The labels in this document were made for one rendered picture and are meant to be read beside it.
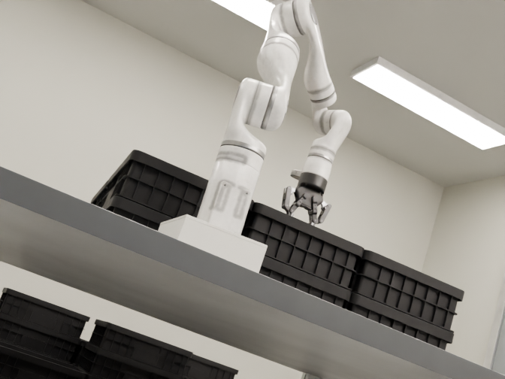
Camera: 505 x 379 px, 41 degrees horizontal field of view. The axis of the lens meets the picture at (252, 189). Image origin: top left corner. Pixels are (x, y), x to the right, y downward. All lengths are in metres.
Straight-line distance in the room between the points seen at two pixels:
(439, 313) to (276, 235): 0.47
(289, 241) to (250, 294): 0.57
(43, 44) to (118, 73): 0.57
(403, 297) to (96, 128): 3.74
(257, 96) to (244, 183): 0.18
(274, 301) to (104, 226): 0.28
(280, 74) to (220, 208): 0.34
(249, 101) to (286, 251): 0.39
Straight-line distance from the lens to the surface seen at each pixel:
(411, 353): 1.15
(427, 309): 1.73
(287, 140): 5.62
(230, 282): 0.99
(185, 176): 1.48
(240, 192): 1.28
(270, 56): 1.50
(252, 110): 1.34
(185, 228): 1.20
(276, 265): 1.53
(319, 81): 1.78
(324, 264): 1.59
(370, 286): 1.64
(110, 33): 5.35
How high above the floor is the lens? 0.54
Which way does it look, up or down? 15 degrees up
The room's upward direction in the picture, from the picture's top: 19 degrees clockwise
